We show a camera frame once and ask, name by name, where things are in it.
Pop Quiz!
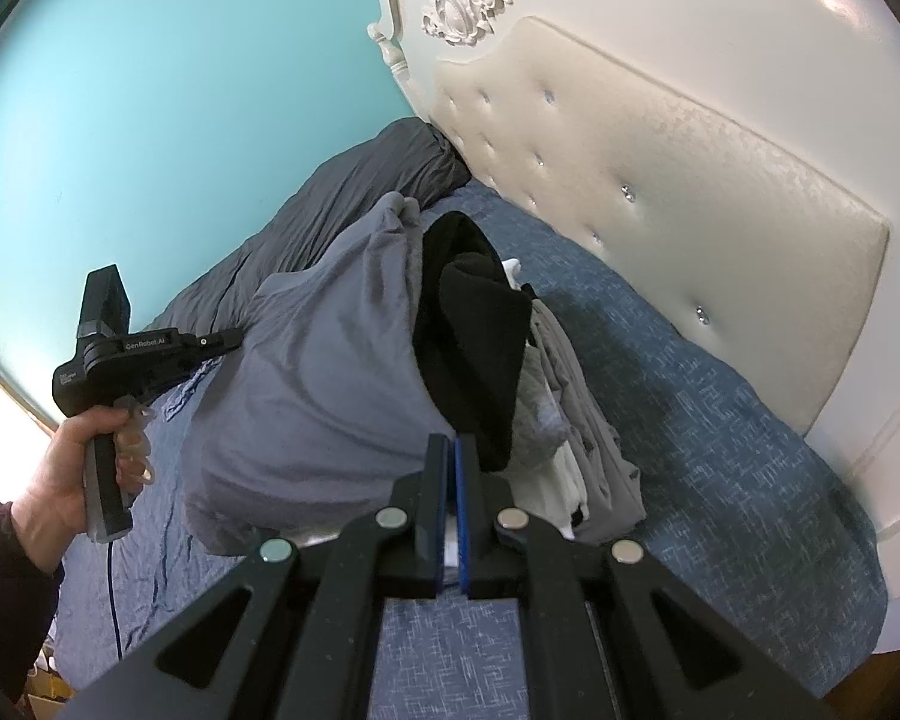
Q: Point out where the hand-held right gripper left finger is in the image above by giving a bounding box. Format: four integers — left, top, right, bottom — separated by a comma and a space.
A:
64, 433, 457, 720

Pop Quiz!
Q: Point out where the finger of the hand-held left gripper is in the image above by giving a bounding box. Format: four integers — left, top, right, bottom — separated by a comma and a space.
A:
193, 326, 245, 357

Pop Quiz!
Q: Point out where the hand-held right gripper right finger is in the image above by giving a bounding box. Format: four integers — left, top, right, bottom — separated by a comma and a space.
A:
454, 433, 833, 720

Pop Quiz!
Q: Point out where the person's left forearm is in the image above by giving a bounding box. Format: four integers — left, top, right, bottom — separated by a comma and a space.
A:
0, 499, 65, 720

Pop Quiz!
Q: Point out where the person's left hand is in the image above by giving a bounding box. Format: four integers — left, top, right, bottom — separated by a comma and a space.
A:
11, 405, 157, 575

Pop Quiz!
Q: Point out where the grey-blue pillow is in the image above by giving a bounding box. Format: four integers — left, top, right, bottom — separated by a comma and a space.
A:
180, 191, 458, 556

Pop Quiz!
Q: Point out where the white garment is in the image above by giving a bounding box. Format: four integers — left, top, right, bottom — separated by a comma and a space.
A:
510, 439, 590, 541

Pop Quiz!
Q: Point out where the light grey sock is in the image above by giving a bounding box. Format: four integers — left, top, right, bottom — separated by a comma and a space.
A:
510, 356, 571, 466

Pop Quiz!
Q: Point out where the grey folded garment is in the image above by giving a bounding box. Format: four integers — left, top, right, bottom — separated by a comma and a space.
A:
529, 298, 646, 547

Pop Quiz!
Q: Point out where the dark grey duvet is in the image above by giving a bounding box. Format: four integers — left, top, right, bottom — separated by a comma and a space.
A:
154, 118, 472, 350

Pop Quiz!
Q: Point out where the black garment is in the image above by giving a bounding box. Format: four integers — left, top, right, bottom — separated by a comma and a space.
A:
412, 210, 533, 473

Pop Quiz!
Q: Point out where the blue patterned bedspread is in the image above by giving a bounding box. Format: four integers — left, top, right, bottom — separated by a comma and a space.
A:
52, 180, 890, 720

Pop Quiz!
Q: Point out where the cardboard box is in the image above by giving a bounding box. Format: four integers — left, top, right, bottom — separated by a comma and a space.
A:
30, 634, 72, 720

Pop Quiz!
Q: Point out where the cream tufted headboard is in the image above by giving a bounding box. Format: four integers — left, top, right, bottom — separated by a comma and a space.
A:
366, 0, 900, 661

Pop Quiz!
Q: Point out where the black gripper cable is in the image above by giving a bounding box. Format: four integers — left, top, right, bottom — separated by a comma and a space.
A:
105, 540, 125, 665

